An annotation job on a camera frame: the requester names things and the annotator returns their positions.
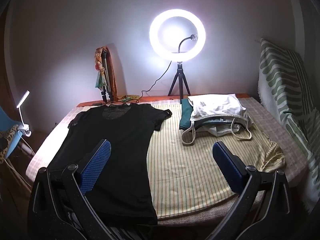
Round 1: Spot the white folded garment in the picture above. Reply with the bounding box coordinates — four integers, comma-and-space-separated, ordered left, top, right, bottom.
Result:
187, 94, 247, 120

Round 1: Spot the black t-shirt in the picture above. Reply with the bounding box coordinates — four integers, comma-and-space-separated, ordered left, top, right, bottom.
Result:
46, 103, 173, 227

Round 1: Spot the colourful patterned scarf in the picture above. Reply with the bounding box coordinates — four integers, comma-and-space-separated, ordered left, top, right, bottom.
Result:
94, 46, 108, 90

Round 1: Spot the leopard print cloth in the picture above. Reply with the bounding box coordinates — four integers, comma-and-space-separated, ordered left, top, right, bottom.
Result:
0, 125, 19, 163

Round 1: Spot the white clip lamp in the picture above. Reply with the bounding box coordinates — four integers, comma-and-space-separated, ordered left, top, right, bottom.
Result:
16, 91, 33, 137

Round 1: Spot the black power cable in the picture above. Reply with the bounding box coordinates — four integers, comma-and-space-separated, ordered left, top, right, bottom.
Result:
139, 61, 172, 101

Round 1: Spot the white ring light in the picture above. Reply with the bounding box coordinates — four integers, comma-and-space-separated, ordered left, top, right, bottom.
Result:
149, 9, 207, 62

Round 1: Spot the small black tripod stand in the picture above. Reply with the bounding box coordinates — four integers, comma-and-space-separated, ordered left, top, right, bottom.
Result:
168, 62, 191, 105

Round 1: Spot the teal garment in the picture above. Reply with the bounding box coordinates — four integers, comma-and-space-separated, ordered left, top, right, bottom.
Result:
179, 99, 198, 130

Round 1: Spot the white tote bag with clothes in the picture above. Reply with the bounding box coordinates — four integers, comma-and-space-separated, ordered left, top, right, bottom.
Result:
181, 114, 253, 145

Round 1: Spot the folded tripod with colourful scarf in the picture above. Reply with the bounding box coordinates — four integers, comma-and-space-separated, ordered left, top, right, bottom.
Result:
104, 45, 119, 101

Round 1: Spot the green striped white towel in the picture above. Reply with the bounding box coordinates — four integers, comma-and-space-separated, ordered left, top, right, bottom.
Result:
257, 38, 320, 198

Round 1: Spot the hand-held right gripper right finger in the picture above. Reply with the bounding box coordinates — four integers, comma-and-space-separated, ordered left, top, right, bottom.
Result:
212, 141, 293, 240

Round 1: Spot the yellow striped bed cover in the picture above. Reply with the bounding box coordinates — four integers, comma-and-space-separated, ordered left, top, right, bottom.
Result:
67, 102, 286, 218

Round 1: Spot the black gooseneck phone holder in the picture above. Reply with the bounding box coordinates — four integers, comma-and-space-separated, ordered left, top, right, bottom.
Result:
175, 33, 199, 53

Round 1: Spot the green yellow patterned cloth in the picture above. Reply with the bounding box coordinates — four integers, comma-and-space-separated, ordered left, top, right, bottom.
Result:
117, 94, 140, 104

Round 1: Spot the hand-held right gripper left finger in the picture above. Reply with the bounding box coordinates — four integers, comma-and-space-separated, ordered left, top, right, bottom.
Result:
27, 139, 112, 240

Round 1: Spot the checked bed sheet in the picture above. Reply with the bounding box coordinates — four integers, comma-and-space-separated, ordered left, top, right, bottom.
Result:
25, 97, 309, 230

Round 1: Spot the blue chair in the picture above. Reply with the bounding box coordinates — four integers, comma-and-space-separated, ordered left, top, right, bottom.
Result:
0, 105, 36, 166

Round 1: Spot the white lamp cable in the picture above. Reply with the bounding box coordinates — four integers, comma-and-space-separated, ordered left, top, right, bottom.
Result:
24, 135, 36, 156

